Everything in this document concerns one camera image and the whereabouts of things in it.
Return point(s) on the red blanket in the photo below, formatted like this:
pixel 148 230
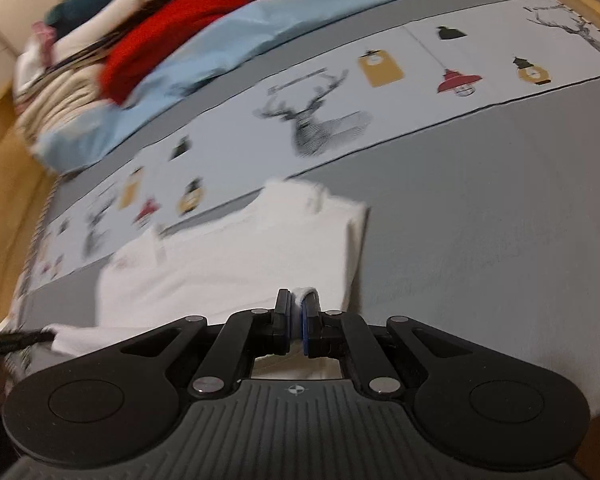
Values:
pixel 165 35

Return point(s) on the light blue duvet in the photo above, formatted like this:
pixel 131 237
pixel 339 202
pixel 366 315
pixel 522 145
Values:
pixel 230 40

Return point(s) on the pile of folded linens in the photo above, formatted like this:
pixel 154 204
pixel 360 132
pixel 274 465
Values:
pixel 97 25

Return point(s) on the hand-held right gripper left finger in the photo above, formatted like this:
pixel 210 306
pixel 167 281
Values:
pixel 284 325

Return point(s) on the grey printed bed sheet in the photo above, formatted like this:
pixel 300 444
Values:
pixel 480 210

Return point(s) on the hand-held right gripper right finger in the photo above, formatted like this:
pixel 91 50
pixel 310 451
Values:
pixel 306 327

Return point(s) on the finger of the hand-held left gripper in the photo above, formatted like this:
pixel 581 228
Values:
pixel 17 340

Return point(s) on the cream folded quilt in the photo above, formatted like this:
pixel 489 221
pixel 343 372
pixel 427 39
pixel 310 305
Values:
pixel 65 105

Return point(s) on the white t-shirt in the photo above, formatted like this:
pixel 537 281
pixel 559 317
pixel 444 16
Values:
pixel 220 265

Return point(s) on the pink cloth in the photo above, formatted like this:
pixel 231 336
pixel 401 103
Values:
pixel 42 36

